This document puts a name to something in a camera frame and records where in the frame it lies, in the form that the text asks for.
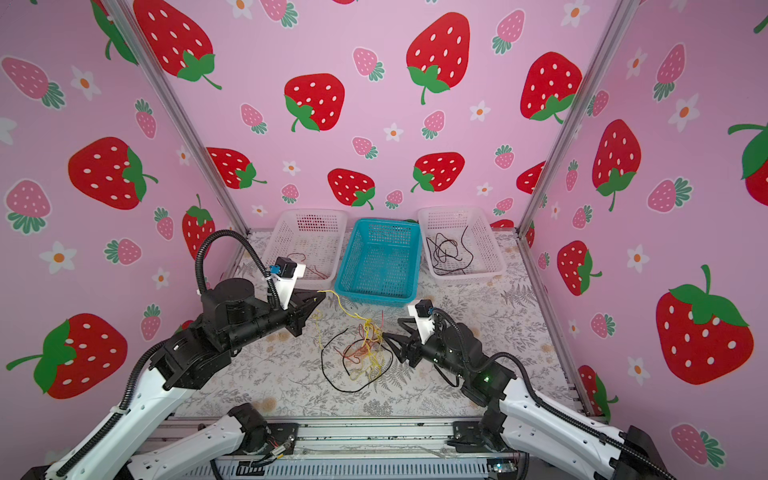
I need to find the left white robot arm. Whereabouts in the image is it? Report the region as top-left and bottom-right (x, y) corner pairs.
(24, 278), (325, 479)

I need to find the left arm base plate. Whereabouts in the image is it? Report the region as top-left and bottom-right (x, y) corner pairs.
(225, 422), (299, 461)

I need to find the cable pile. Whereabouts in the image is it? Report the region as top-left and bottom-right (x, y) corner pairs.
(317, 290), (396, 395)

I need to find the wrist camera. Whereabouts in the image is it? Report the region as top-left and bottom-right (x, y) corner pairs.
(269, 257), (306, 310)
(407, 299), (437, 345)

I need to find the right white plastic basket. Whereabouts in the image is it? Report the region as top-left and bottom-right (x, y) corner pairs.
(417, 206), (507, 286)

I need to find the left white plastic basket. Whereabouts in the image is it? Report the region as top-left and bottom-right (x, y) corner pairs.
(260, 209), (348, 290)

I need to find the corner aluminium post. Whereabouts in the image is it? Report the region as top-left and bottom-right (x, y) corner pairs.
(104, 0), (249, 234)
(517, 0), (640, 238)

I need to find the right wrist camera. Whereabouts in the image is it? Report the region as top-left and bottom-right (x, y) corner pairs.
(407, 299), (437, 345)

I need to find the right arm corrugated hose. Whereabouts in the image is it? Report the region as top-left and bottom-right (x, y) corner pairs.
(434, 308), (679, 480)

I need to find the white plastic basket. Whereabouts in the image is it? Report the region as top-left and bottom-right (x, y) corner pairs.
(417, 206), (507, 286)
(260, 209), (348, 290)

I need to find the left corner aluminium post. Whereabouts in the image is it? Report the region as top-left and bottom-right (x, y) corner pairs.
(104, 0), (249, 234)

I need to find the black cable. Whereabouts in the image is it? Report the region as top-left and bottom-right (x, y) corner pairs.
(446, 224), (475, 271)
(425, 232), (463, 276)

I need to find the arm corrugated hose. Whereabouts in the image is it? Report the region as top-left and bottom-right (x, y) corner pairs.
(434, 308), (679, 480)
(194, 229), (282, 310)

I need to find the right corner aluminium post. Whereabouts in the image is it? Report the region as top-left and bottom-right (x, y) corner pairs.
(517, 0), (640, 238)

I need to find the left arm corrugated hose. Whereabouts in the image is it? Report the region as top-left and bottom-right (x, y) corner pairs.
(194, 229), (282, 310)

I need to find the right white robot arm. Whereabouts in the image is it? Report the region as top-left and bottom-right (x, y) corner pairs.
(383, 318), (672, 479)

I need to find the teal plastic basket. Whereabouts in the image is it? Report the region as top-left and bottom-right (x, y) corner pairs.
(334, 219), (422, 307)

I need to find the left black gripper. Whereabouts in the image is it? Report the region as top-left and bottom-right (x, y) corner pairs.
(227, 288), (326, 358)

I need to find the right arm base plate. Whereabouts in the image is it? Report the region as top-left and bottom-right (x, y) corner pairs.
(446, 420), (519, 454)

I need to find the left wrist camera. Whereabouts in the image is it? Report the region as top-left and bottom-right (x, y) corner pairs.
(269, 257), (306, 310)

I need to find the aluminium front rail frame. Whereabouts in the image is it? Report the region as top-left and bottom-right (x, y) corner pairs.
(139, 418), (541, 479)

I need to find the red cable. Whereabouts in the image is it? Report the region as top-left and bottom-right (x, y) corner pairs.
(286, 251), (330, 281)

